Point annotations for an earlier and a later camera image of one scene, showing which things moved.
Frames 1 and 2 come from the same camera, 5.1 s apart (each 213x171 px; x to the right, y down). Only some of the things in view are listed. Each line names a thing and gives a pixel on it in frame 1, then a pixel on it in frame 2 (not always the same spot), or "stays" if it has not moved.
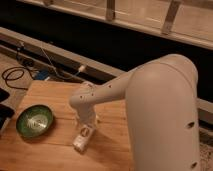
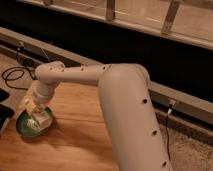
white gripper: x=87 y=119 to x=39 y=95
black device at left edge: x=5 y=111 stays
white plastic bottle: x=81 y=141 to x=41 y=120
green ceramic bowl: x=34 y=121 stays
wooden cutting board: x=42 y=133 stays
